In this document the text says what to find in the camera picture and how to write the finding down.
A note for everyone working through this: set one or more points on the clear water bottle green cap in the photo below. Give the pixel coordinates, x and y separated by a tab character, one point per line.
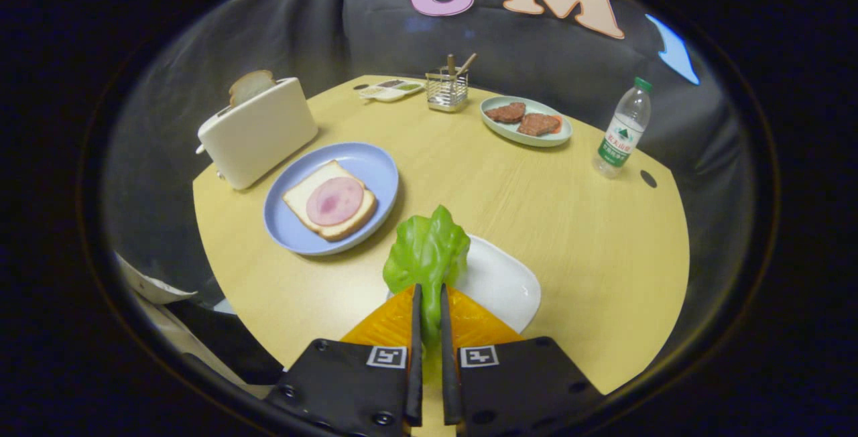
620	135

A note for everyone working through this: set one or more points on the green lettuce leaf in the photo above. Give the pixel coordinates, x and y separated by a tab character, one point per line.
429	249

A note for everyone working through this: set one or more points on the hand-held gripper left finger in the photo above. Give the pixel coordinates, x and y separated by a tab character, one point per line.
415	356

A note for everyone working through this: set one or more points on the white plate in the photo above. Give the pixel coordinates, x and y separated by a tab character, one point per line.
499	283

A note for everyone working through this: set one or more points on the white divided condiment tray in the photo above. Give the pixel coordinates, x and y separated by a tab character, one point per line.
389	94

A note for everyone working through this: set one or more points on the brown meat patty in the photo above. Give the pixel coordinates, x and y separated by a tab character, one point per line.
538	125
506	112

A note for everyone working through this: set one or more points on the blue plate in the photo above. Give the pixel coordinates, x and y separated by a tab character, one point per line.
362	162

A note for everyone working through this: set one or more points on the wooden utensil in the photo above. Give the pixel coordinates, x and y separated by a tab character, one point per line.
452	65
467	64

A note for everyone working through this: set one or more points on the pink ham slice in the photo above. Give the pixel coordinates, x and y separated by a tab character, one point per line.
335	201

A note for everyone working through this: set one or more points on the bread slice under ham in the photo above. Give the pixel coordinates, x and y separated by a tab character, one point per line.
298	199

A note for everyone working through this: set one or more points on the toasted bread slice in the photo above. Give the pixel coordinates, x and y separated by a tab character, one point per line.
251	85

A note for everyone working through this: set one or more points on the light green plate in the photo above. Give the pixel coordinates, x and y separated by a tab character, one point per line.
503	130

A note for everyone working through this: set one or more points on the white toaster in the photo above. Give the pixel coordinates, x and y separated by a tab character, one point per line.
261	132

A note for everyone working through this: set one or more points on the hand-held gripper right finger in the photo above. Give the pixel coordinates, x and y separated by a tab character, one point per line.
448	356

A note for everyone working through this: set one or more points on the black backdrop cloth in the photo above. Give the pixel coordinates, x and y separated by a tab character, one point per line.
201	55

